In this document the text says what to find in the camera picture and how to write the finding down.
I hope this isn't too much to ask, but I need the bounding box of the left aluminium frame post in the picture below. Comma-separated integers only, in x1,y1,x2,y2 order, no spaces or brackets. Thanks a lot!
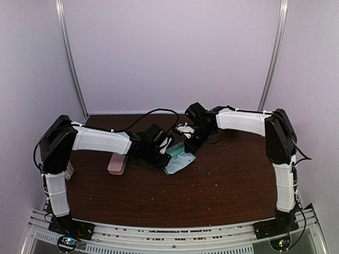
55,0,89,119

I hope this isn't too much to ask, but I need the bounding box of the pink glasses case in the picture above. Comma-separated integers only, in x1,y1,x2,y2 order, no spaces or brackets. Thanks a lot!
107,153,128,176

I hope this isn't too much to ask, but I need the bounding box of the aluminium front rail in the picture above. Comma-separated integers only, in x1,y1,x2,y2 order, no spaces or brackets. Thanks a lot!
21,208,331,254

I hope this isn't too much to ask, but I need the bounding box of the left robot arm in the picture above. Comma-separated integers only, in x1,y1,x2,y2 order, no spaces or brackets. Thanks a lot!
35,115,173,235

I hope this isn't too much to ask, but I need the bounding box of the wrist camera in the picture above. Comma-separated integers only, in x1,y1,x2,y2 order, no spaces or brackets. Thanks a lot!
159,137,173,154
172,122,195,139

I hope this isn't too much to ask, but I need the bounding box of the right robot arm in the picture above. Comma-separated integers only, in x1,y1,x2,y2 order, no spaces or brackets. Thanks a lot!
184,102,298,234

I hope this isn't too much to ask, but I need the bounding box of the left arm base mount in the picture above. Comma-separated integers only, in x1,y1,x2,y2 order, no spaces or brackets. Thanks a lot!
48,221,94,252

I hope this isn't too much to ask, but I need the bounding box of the light blue cloth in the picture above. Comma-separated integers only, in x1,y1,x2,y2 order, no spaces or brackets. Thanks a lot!
165,153,196,175

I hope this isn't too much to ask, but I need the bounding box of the aluminium frame post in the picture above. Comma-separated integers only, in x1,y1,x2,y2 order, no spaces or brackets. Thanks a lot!
257,0,289,111
55,0,89,119

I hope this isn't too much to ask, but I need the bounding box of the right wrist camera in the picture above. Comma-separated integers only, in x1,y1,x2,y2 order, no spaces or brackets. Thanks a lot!
172,122,195,139

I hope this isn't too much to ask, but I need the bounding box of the right aluminium frame post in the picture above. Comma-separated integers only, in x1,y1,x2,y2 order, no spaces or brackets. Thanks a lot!
257,0,289,111

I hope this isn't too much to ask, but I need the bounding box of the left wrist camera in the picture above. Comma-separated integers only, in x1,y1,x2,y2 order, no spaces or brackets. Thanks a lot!
159,137,173,154

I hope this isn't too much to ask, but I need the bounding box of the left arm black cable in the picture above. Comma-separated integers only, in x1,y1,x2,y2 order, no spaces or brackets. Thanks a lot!
33,107,180,170

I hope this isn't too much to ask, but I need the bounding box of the grey-blue glasses case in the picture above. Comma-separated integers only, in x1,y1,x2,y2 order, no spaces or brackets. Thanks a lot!
164,142,196,175

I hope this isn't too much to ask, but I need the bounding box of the patterned mug orange inside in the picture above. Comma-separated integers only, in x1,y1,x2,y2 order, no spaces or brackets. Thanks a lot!
65,161,74,180

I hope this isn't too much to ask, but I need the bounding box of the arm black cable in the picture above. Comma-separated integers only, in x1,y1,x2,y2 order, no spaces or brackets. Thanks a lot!
225,105,313,239
33,107,180,170

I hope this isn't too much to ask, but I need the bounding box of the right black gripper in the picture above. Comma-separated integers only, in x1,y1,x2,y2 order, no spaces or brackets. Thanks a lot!
184,125,215,153

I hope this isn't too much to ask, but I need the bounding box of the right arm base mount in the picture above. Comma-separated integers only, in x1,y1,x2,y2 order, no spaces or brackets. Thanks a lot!
253,219,299,252

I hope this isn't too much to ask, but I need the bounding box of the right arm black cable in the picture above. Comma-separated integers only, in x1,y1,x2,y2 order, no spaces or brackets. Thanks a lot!
225,105,313,239

